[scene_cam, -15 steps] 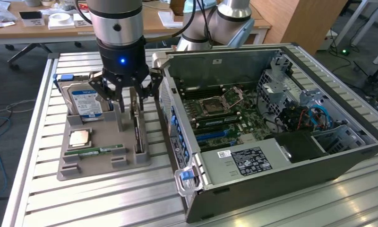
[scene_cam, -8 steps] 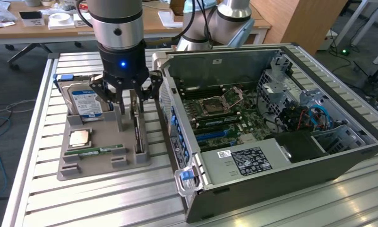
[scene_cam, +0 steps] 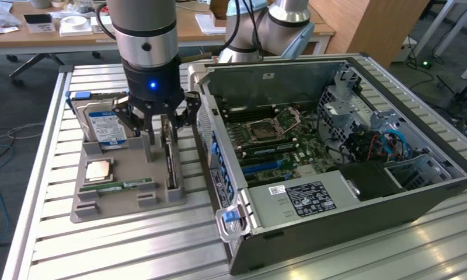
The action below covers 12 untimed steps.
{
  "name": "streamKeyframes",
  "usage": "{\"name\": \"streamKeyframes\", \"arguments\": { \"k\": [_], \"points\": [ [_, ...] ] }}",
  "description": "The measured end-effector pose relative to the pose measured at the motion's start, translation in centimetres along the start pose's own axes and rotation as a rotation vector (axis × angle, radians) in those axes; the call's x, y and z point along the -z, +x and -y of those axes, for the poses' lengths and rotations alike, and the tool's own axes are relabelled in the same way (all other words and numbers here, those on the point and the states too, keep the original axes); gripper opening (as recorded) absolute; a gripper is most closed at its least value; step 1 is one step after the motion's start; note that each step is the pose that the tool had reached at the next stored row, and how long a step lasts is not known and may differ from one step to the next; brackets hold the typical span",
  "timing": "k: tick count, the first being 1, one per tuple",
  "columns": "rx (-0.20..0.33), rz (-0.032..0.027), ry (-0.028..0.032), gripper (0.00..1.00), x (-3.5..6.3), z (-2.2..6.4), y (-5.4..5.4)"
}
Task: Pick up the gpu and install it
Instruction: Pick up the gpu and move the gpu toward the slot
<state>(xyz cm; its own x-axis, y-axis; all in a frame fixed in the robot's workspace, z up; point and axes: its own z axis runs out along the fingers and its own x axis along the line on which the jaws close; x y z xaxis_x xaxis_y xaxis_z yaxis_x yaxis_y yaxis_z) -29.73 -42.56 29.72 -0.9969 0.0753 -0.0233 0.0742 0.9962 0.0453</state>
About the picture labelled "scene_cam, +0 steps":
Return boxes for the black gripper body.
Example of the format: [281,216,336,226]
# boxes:
[123,57,183,103]

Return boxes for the black graphics card silver bracket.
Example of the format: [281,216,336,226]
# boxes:
[161,115,182,191]

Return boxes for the silver hard disk blue carrier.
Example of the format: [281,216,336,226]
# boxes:
[66,88,138,152]

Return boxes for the grey parts rack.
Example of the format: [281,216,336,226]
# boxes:
[70,128,189,225]

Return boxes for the wooden desk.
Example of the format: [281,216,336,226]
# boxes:
[0,0,125,57]
[123,0,338,64]

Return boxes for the CPU socket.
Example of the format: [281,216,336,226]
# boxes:
[247,118,285,144]

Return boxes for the copper-toned CPU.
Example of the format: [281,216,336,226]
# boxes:
[86,160,114,181]

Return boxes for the white labelled box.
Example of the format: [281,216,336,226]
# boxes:
[90,15,115,34]

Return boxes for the green RAM stick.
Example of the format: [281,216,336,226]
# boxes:
[79,177,157,193]
[239,141,299,159]

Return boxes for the stack of white papers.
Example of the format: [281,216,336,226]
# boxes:
[194,13,227,36]

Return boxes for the metal socket cover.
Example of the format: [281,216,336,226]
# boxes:
[273,106,305,135]

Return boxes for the white flat box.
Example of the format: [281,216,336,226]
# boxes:
[59,23,94,38]

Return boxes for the blue expansion slot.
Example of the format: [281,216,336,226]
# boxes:
[241,161,283,175]

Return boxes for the white tape roll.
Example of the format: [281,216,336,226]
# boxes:
[60,16,87,30]

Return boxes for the brown cardboard box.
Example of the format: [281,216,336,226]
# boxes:
[209,0,230,20]

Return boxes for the green motherboard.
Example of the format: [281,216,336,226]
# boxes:
[214,96,350,188]

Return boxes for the black-topped white box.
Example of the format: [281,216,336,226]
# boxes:
[23,13,58,34]

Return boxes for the silver perforated drive cage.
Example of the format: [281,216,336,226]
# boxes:
[318,65,380,147]

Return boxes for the grey power supply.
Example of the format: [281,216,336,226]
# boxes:
[247,170,361,230]

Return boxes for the clear plastic bag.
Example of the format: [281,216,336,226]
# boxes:
[0,1,24,27]

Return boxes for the dark grey open PC case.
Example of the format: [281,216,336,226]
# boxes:
[187,57,467,277]

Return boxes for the wooden cabinet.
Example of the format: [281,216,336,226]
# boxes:
[316,0,432,68]

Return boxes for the white floor box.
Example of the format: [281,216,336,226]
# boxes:
[392,36,420,67]

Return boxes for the silver disk bay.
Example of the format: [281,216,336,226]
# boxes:
[384,153,454,193]

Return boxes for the clear handle with blue tab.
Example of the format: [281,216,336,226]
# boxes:
[215,203,251,243]

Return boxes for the light blue wire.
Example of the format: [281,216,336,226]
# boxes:
[385,127,410,160]

